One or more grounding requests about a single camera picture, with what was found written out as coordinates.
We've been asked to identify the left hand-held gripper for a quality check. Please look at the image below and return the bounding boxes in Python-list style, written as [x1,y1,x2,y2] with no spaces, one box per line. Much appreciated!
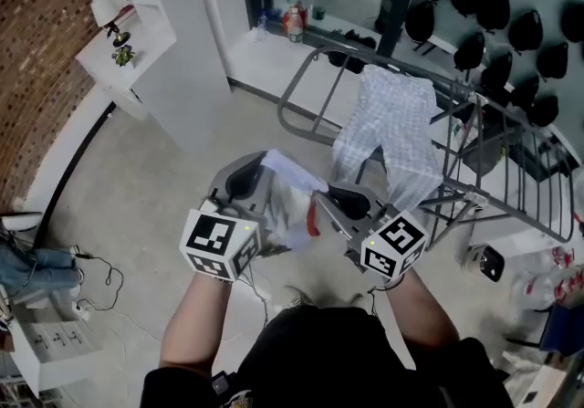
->
[178,151,277,284]

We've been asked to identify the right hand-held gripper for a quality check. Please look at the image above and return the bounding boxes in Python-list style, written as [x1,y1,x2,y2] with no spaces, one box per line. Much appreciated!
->
[313,182,431,282]

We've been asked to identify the cream shirt with red collar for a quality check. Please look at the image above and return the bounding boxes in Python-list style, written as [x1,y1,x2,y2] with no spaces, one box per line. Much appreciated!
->
[259,148,329,252]

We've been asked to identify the blue checkered clothes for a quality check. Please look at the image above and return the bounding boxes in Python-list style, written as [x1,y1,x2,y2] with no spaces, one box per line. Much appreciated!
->
[331,64,444,214]

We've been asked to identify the grey metal drying rack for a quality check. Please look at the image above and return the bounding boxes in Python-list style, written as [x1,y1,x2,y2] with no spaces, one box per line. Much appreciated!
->
[276,46,577,261]

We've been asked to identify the person's right forearm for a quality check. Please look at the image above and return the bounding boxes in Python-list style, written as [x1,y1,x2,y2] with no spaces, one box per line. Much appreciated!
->
[385,268,460,352]

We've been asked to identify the person's left forearm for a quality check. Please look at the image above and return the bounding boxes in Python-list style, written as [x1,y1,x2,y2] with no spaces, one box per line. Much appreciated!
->
[159,271,234,373]

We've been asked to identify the white shelf cabinet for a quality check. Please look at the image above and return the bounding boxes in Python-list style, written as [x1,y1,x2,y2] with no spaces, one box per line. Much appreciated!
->
[61,0,256,156]

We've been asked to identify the dark grey box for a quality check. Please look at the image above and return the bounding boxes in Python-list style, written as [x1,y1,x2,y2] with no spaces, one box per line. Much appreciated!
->
[460,131,507,179]

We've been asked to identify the white black small appliance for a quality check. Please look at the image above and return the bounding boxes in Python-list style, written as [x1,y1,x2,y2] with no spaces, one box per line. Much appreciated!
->
[464,244,506,283]

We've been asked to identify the person's black clothing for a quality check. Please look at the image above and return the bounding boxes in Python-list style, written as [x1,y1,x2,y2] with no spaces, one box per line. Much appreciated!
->
[143,305,515,408]

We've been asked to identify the clear bottle green label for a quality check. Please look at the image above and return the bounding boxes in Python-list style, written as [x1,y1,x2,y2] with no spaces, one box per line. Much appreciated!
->
[286,16,305,45]

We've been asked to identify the blue plastic bottle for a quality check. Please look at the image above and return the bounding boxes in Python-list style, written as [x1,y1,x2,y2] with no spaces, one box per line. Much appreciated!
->
[255,8,270,42]

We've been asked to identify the red plastic bottle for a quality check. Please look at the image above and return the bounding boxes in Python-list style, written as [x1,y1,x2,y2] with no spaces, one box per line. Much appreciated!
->
[282,4,309,33]

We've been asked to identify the small potted plant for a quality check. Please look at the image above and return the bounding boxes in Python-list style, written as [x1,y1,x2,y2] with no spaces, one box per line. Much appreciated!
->
[111,44,137,68]

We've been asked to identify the black belt device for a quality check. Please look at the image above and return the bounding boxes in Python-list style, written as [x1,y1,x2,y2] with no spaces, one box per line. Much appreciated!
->
[210,369,236,396]

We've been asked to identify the clear plastic bag red print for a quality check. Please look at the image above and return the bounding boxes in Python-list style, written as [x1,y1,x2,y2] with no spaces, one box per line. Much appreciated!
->
[508,246,584,311]

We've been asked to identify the white shade table lamp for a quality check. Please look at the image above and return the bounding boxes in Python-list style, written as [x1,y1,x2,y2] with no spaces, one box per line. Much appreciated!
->
[90,0,132,47]

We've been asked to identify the large clear water jug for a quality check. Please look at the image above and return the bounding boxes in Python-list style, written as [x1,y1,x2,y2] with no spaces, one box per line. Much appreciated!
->
[565,168,584,234]

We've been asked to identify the white drawer desk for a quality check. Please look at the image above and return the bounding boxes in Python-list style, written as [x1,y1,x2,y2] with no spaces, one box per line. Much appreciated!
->
[0,300,104,398]

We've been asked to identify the blue box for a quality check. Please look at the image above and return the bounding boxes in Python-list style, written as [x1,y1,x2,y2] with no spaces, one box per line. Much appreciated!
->
[537,300,584,358]

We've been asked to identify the flat cardboard box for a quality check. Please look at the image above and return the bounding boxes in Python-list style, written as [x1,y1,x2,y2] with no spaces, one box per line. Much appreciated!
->
[501,350,576,408]

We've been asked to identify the thin black cable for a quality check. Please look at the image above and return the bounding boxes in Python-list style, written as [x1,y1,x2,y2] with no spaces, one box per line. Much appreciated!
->
[367,277,405,320]
[236,259,275,330]

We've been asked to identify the black strap bundle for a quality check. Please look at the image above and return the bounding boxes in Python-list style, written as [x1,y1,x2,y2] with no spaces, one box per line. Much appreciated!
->
[326,29,380,74]

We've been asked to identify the black power adapter cable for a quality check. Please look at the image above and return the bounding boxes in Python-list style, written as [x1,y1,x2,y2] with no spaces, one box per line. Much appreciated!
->
[68,246,125,311]

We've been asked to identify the wall of black caps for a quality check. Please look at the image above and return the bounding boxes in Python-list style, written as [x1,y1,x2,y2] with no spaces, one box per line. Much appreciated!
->
[373,0,584,129]

